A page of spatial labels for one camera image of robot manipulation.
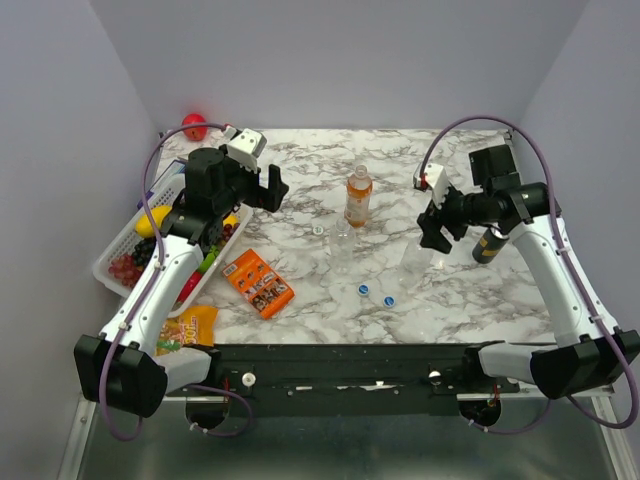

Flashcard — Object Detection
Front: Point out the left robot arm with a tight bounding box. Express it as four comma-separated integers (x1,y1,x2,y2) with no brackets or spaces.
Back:
74,147,289,418

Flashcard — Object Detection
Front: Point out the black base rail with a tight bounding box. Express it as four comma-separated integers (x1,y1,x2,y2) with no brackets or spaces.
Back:
203,344,519,417

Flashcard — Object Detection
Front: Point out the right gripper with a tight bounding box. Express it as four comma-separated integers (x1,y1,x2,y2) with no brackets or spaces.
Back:
416,179,490,254

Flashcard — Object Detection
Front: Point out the orange juice bottle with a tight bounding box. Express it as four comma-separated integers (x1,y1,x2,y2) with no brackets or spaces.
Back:
344,165,373,228

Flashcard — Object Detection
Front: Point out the orange snack box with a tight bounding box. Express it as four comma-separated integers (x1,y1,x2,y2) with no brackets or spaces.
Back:
222,249,295,320

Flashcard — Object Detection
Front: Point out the clear bottle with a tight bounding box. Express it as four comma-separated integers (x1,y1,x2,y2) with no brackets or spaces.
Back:
329,218,356,274
398,237,434,289

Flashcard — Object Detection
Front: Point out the black blue grape bunch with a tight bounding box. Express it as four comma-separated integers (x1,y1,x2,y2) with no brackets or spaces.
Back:
131,237,156,268

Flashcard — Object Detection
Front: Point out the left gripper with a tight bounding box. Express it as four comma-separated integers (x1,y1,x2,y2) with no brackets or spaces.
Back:
214,145,289,215

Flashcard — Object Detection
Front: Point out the yellow snack bag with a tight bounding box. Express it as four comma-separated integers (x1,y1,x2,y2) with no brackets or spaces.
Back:
155,305,218,356

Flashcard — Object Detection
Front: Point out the yellow lemon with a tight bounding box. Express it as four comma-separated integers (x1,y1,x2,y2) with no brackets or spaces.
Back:
223,214,240,229

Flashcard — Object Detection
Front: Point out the light red grape bunch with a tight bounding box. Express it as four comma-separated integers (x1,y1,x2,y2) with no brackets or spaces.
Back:
108,254,148,288

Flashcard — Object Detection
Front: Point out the white plastic basket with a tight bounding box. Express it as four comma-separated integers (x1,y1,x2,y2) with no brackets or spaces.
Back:
93,205,254,318

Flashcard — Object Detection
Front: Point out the purple white box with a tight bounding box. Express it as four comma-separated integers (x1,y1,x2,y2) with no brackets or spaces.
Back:
146,158,187,209

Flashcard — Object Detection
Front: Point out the yellow mango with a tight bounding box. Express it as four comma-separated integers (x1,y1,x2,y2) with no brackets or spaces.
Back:
134,205,172,239

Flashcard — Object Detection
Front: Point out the black can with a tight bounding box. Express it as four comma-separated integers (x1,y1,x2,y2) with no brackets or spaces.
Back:
472,225,509,265

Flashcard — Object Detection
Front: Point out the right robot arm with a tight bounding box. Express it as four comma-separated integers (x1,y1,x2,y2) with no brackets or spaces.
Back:
414,145,639,399

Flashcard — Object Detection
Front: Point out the red apple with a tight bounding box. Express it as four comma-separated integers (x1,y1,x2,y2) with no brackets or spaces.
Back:
182,113,208,142

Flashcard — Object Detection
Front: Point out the green toy fruit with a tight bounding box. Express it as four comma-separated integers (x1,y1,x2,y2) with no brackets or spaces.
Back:
197,246,220,274

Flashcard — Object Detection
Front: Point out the dark purple grape bunch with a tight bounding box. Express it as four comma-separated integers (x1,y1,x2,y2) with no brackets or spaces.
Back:
217,222,240,248

